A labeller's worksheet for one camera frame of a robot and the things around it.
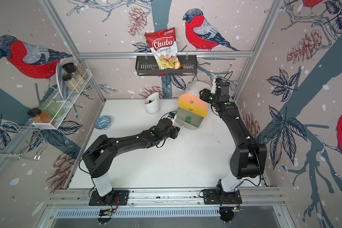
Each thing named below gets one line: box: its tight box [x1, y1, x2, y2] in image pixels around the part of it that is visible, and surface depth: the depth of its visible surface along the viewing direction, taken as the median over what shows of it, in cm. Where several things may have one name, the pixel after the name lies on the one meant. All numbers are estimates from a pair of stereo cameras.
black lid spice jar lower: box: [61, 74, 82, 94], surface depth 79 cm
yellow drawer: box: [178, 99, 208, 118], surface depth 100 cm
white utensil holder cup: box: [144, 92, 161, 115], surface depth 110 cm
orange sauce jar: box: [27, 107, 56, 126], surface depth 62 cm
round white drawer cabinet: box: [175, 80, 212, 124], surface depth 99 cm
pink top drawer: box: [178, 93, 208, 111], surface depth 92 cm
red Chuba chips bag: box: [144, 27, 183, 70], surface depth 84 cm
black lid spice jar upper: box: [62, 62, 88, 80], surface depth 85 cm
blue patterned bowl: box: [93, 115, 112, 131], surface depth 106 cm
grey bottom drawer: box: [175, 106, 204, 130], surface depth 100 cm
